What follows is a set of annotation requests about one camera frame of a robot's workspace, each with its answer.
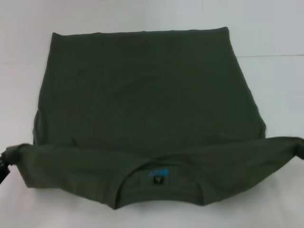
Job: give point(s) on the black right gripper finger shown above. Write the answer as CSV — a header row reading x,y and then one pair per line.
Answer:
x,y
301,152

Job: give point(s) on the dark green FREE t-shirt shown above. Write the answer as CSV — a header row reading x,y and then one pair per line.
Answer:
x,y
142,95

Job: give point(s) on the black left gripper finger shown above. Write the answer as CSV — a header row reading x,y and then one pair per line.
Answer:
x,y
3,175
2,159

